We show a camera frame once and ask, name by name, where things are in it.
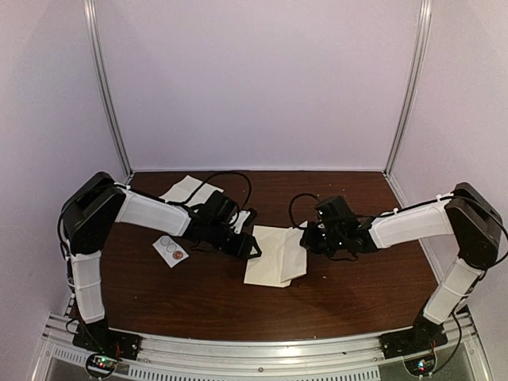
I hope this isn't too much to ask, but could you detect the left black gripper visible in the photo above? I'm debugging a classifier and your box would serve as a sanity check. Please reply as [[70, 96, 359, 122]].
[[206, 221, 261, 261]]

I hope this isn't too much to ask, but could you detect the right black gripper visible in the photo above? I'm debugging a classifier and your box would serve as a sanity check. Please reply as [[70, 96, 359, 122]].
[[300, 221, 346, 257]]

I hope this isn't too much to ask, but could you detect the cream paper envelope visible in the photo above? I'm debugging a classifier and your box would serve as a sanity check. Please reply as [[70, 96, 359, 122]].
[[244, 225, 307, 288]]

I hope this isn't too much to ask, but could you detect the white letter paper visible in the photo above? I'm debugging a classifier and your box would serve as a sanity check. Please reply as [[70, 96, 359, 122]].
[[289, 274, 307, 287]]

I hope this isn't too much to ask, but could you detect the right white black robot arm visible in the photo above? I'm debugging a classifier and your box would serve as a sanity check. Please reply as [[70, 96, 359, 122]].
[[299, 183, 507, 351]]

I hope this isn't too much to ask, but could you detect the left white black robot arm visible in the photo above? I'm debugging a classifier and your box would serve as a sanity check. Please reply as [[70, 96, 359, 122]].
[[57, 171, 262, 352]]

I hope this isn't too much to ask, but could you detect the sticker sheet with wax seal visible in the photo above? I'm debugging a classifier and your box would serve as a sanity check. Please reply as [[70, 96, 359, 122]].
[[152, 236, 189, 268]]

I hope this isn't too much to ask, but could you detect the white paper sheet back left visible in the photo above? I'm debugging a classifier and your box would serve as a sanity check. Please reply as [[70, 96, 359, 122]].
[[160, 175, 223, 206]]

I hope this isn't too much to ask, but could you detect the right black camera cable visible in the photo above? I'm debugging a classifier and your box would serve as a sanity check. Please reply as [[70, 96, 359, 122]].
[[288, 193, 322, 229]]

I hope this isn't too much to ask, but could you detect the black camera cable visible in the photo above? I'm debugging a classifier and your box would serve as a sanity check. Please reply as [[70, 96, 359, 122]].
[[288, 193, 322, 229], [166, 170, 253, 211]]

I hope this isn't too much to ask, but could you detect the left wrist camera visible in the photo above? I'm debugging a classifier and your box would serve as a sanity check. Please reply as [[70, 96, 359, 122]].
[[229, 208, 257, 234]]

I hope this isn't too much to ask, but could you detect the left black camera cable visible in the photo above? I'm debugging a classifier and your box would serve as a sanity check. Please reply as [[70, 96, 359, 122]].
[[166, 170, 253, 211]]

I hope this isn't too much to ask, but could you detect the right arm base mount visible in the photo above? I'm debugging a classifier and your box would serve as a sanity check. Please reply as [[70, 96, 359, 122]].
[[379, 314, 448, 377]]

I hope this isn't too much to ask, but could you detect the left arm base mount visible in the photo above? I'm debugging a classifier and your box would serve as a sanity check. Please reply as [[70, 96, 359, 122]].
[[72, 320, 141, 379]]

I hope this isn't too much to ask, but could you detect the front aluminium rail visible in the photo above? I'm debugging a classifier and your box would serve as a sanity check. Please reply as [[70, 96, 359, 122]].
[[28, 312, 493, 380]]

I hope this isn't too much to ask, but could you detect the right aluminium frame post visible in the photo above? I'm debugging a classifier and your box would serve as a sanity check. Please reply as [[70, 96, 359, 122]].
[[383, 0, 433, 178]]

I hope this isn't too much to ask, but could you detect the aluminium frame post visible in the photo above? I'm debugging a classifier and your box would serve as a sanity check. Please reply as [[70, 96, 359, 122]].
[[383, 0, 433, 178], [83, 0, 133, 178]]

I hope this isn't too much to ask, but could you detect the left aluminium frame post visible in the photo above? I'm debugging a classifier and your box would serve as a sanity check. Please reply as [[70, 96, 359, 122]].
[[83, 0, 133, 178]]

